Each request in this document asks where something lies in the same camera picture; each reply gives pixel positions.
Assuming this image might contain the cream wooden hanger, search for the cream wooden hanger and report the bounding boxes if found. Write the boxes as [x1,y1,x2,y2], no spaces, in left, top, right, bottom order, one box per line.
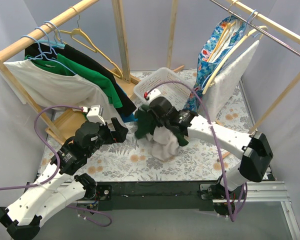
[202,29,257,95]

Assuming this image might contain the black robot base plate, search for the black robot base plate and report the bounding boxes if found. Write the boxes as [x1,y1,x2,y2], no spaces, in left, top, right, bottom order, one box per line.
[67,180,246,210]

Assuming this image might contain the bright green t shirt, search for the bright green t shirt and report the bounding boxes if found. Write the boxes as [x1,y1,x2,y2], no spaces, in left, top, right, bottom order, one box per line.
[31,53,123,109]

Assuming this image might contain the teal plastic hanger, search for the teal plastic hanger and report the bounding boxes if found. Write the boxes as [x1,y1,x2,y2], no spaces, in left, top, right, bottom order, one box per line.
[38,40,65,49]

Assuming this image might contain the wooden clothes rack left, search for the wooden clothes rack left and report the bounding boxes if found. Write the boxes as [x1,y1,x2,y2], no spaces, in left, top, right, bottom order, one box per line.
[0,0,141,144]

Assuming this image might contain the wooden clothes rack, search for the wooden clothes rack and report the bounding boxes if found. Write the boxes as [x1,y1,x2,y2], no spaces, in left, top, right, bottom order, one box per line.
[164,0,300,162]
[0,0,141,144]

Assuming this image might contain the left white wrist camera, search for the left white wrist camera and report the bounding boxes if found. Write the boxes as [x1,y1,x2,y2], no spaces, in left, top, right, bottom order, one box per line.
[82,105,106,125]

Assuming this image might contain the black t shirt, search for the black t shirt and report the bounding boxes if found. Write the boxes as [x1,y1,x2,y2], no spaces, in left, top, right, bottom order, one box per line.
[24,41,138,117]

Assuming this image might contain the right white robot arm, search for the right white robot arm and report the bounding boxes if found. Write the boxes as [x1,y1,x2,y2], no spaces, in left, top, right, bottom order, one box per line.
[149,96,273,199]

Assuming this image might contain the white fleece garment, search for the white fleece garment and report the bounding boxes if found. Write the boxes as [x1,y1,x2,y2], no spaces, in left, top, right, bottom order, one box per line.
[199,40,260,122]

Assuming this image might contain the blue wire hanger right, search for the blue wire hanger right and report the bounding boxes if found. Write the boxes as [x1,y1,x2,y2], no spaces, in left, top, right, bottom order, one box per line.
[245,9,258,27]

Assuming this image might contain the blue floral garment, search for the blue floral garment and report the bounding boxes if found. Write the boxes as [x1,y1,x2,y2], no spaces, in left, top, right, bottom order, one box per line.
[184,16,246,112]

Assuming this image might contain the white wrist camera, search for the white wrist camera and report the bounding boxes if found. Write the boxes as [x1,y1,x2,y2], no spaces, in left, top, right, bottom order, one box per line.
[143,88,161,103]
[82,105,106,125]

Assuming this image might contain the floral patterned table mat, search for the floral patterned table mat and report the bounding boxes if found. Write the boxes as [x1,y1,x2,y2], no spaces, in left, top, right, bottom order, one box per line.
[39,69,269,182]

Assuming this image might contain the white plastic laundry basket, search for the white plastic laundry basket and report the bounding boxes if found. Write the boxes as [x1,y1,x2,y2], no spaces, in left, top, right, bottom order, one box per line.
[133,67,196,110]

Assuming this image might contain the metal hanging rod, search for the metal hanging rod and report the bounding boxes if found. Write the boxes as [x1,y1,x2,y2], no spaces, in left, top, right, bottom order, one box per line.
[210,0,300,57]

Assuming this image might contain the white t shirt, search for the white t shirt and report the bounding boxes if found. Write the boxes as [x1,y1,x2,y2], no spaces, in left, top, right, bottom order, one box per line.
[3,60,125,126]

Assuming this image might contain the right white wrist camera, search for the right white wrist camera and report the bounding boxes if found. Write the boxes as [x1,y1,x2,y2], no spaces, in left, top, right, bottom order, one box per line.
[143,88,161,103]

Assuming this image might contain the teal t shirt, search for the teal t shirt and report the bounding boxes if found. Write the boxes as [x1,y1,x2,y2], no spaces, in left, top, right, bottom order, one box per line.
[114,83,137,123]

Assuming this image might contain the light blue wire hanger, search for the light blue wire hanger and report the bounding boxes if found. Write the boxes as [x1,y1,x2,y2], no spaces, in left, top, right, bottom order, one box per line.
[43,21,65,46]
[35,27,57,59]
[20,35,76,75]

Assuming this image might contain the green and white raglan shirt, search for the green and white raglan shirt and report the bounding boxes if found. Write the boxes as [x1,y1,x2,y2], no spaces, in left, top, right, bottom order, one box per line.
[134,104,189,162]

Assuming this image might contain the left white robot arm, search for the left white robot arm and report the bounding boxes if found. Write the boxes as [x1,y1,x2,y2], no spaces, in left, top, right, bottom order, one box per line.
[0,117,128,240]

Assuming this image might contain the wooden clothes rack right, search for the wooden clothes rack right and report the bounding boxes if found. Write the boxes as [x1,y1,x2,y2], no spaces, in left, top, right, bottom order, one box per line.
[164,0,300,162]

